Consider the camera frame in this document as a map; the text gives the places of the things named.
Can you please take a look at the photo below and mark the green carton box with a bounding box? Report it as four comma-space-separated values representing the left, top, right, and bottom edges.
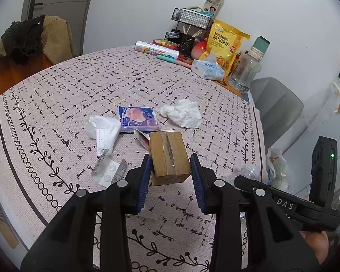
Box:
252, 36, 271, 54

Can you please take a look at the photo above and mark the red peach-shaped ornament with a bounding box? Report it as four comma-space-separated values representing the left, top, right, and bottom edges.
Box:
191, 40, 209, 61

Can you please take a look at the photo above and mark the clear water jug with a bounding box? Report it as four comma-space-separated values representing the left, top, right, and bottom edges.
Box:
228, 46, 262, 95

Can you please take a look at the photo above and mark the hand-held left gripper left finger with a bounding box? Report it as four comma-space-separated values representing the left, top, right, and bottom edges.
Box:
21, 153, 153, 272

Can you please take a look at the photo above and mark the crumpled white paper receipt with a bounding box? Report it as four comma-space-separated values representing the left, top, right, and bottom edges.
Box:
83, 115, 121, 157

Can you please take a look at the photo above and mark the white plastic trash bag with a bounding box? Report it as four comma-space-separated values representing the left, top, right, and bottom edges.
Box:
265, 147, 294, 191

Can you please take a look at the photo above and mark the person's right hand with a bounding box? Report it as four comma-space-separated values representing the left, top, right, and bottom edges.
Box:
299, 230, 329, 265

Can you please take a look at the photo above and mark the clear plastic bottle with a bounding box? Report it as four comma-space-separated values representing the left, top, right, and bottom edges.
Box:
224, 164, 262, 184

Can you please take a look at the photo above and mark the white tissue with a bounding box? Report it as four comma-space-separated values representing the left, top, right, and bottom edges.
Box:
159, 98, 202, 129

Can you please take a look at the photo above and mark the red and yellow packet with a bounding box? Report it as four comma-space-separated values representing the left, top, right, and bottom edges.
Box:
152, 38, 178, 50

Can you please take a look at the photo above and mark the blue and white tissue pack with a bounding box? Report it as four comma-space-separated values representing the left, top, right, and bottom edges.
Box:
191, 53, 225, 81

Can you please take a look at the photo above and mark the clear blister pack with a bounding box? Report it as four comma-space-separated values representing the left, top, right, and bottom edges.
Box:
91, 150, 117, 187

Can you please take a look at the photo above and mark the blue tissue packet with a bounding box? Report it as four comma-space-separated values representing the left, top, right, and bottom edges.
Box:
117, 106, 161, 134

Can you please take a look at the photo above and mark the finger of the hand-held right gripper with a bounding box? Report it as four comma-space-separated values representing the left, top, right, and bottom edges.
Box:
233, 175, 275, 202

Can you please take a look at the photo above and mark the orange chair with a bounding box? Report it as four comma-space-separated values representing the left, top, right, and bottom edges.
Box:
0, 53, 55, 98

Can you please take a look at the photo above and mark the brown cardboard box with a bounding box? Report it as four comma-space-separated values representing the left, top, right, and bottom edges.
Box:
148, 131, 192, 187

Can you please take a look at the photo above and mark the black cloth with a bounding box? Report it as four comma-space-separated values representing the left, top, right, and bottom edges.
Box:
1, 14, 46, 66

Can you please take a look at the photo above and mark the grey upholstered chair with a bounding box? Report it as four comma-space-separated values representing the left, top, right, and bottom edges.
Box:
249, 77, 304, 151

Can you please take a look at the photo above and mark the yellow snack bag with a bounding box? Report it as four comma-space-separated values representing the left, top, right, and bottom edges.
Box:
206, 19, 251, 77

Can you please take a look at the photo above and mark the pink marker pen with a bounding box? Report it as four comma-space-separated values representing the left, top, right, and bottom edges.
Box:
175, 59, 194, 69

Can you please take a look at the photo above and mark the black pen holder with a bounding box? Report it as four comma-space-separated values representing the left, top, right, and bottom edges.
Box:
178, 33, 195, 55

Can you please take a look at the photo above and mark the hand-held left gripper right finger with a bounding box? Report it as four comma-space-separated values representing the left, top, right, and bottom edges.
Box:
189, 153, 322, 272

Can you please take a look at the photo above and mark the grey door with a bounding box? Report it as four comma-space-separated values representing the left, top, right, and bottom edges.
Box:
21, 0, 97, 58

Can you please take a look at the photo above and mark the teal marker pen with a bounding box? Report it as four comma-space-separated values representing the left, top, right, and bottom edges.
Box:
156, 54, 180, 65

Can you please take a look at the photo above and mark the small silver wrapper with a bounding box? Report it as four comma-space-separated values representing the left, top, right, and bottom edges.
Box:
112, 159, 128, 184

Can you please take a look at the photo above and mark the red and white wrapper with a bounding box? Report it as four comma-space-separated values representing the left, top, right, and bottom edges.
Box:
134, 129, 151, 151

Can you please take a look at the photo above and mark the black wire basket rack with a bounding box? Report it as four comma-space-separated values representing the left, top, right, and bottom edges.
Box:
164, 7, 214, 41

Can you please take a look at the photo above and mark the white printed roll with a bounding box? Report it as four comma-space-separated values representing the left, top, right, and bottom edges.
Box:
134, 40, 180, 61

